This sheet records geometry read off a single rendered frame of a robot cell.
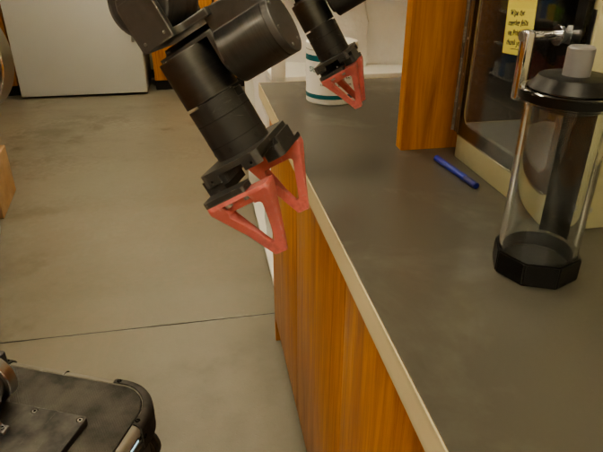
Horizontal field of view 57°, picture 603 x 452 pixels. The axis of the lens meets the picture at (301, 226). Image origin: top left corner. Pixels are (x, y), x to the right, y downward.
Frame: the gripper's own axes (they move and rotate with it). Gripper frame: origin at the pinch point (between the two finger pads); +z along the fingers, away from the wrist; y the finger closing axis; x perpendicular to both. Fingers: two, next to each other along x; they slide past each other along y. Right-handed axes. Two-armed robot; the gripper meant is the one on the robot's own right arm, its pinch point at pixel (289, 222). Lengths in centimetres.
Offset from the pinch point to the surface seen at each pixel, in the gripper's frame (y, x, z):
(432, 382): -8.5, -8.1, 17.3
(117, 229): 175, 169, 20
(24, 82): 393, 345, -105
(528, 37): 27.5, -28.6, -1.1
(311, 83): 87, 16, -4
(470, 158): 49, -14, 18
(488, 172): 43.0, -16.2, 19.5
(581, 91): 10.8, -30.2, 3.2
